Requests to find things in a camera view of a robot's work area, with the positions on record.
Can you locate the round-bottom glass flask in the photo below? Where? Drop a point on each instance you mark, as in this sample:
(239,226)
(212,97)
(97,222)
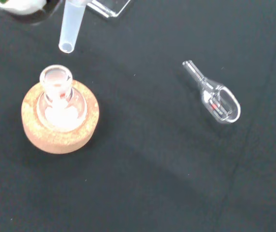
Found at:
(58,96)

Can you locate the black bench cloth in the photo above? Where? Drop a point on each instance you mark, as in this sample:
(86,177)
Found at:
(152,169)

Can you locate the glass weighing funnel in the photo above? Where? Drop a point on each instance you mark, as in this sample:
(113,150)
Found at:
(215,96)

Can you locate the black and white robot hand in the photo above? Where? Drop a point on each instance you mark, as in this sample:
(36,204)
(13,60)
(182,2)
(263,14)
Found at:
(19,7)

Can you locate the clear acrylic funnel stand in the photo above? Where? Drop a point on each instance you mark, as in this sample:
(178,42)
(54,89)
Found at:
(108,7)

